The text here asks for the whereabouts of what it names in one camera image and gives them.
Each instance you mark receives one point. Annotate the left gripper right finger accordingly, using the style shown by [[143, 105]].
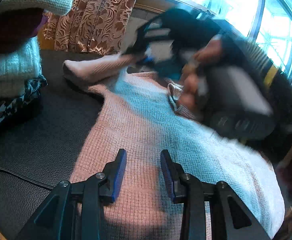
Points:
[[230, 217]]

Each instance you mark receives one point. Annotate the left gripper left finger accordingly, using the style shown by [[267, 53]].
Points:
[[55, 218]]

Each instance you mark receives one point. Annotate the pink knitted sweater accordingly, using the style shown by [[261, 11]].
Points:
[[137, 116]]

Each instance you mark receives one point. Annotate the stack of folded clothes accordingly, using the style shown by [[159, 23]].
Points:
[[21, 75]]

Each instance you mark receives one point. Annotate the person's right hand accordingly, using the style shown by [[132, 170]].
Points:
[[191, 77]]

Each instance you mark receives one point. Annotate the brown floral curtain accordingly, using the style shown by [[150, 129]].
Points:
[[91, 26]]

